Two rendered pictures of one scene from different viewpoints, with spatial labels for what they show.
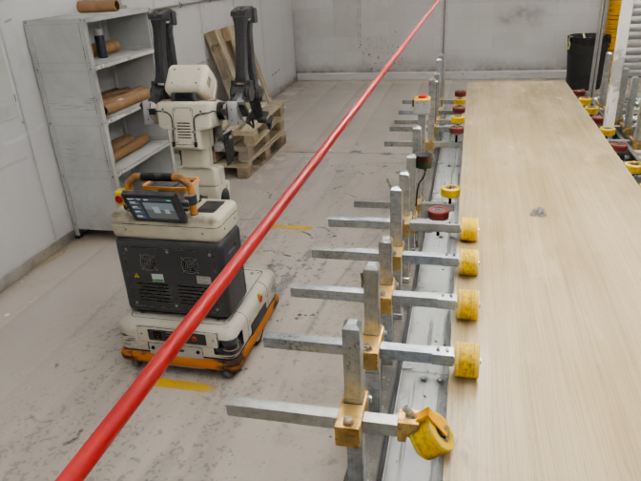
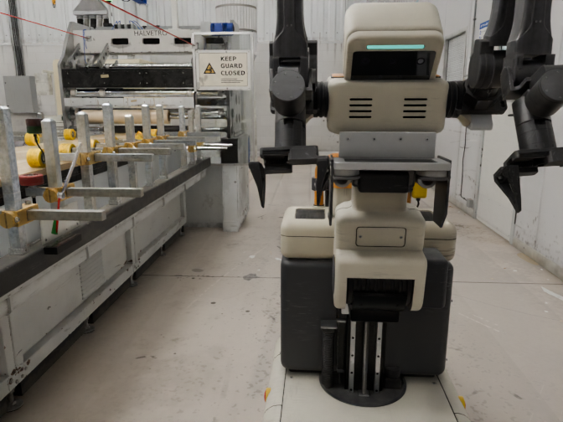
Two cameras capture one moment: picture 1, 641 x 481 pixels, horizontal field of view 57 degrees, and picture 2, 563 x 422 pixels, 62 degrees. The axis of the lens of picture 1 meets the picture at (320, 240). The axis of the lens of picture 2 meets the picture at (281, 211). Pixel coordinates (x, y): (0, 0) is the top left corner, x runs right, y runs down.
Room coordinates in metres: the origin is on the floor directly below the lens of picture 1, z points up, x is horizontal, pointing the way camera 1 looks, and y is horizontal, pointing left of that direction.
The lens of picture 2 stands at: (3.99, 0.11, 1.17)
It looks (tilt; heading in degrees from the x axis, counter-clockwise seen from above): 13 degrees down; 169
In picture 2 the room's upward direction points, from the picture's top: straight up
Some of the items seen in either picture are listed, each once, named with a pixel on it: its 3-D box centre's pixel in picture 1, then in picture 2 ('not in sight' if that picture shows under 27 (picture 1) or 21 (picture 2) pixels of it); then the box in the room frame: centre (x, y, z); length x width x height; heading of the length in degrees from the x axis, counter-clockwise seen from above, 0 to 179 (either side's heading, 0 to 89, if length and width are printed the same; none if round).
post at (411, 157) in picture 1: (410, 212); (55, 186); (2.19, -0.37, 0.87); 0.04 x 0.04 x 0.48; 75
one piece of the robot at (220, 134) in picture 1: (204, 142); (385, 178); (2.98, 0.56, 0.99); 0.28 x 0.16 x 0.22; 75
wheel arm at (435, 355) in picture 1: (362, 347); (152, 141); (1.19, -0.09, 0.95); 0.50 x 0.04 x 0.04; 75
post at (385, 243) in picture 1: (385, 312); (131, 162); (1.47, -0.18, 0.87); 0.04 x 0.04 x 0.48; 75
